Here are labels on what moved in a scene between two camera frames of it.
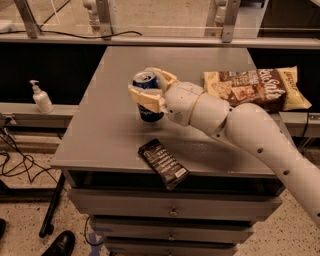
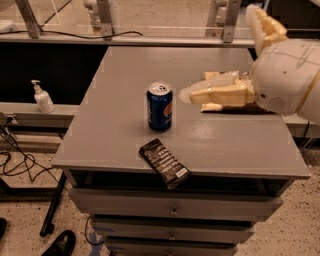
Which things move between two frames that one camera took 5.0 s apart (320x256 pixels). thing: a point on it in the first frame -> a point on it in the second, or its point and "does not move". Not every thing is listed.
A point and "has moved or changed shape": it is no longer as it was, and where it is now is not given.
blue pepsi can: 147,79 has moved or changed shape
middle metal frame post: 104,18 does not move
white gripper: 181,101 -> 282,79
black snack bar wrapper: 170,171 does not move
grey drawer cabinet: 109,183 does not move
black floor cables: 26,168 does not move
